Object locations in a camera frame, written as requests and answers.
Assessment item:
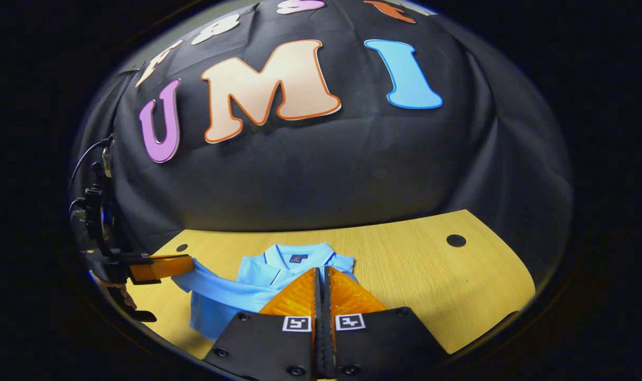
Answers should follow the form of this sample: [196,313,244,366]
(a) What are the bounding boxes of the black backdrop cloth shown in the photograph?
[70,0,573,276]

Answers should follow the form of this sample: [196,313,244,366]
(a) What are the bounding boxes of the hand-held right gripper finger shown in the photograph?
[325,266,451,381]
[202,266,322,381]

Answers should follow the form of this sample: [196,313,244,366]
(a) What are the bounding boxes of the light blue polo T-shirt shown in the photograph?
[171,242,360,342]

